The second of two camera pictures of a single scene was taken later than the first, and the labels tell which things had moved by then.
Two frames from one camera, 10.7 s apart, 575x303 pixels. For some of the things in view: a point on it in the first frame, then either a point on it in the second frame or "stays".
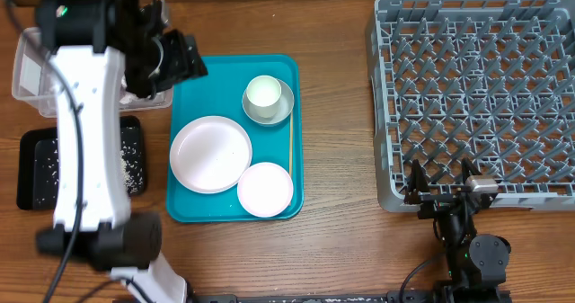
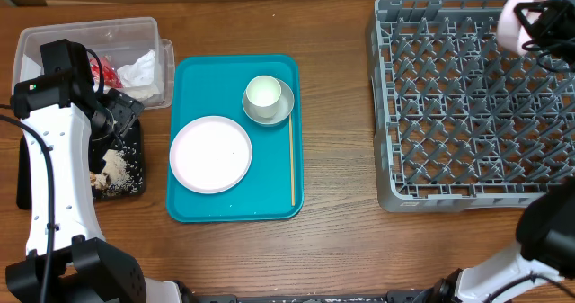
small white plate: [265, 190] -> [510, 30]
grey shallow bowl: [285, 107] stays
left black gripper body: [142, 67] -> [119, 116]
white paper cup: [263, 93] stays
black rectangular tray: [37, 162] stays
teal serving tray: [220, 94] stays
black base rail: [350, 297] stays
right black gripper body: [443, 199] -> [540, 13]
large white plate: [210, 155] stays
